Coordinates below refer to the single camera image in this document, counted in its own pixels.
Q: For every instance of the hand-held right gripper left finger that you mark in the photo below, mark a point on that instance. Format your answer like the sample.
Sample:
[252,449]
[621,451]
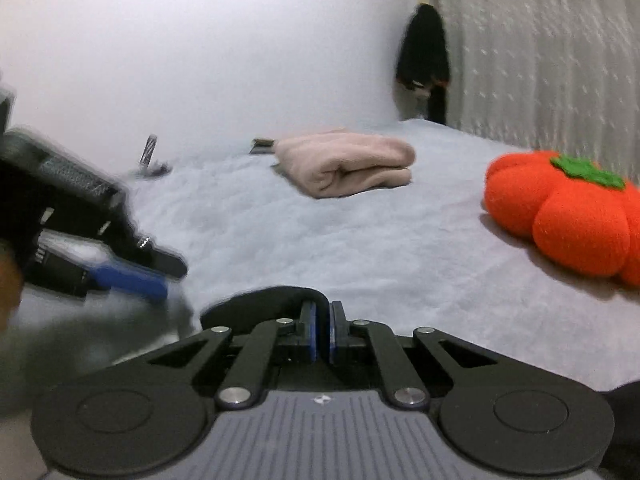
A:
[312,332]

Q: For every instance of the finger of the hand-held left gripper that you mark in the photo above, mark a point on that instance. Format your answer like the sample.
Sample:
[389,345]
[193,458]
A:
[135,282]
[162,260]

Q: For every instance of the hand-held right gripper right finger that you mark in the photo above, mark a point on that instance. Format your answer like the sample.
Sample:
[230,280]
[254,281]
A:
[334,332]

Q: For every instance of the person's left hand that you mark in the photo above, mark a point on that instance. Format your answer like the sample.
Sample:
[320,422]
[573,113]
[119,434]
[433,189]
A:
[9,290]

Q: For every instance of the small dark object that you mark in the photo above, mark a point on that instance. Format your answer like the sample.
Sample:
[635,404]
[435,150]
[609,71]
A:
[262,146]

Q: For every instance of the pink folded garment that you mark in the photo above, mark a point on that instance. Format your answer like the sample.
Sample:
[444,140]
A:
[345,165]

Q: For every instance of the large orange pumpkin cushion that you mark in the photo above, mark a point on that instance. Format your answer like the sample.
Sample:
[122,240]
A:
[565,215]

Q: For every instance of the black hanging garment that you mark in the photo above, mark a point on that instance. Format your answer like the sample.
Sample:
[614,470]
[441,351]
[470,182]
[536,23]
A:
[422,55]

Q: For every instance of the grey starred curtain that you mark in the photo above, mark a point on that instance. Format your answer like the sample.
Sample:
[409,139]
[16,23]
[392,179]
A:
[540,60]

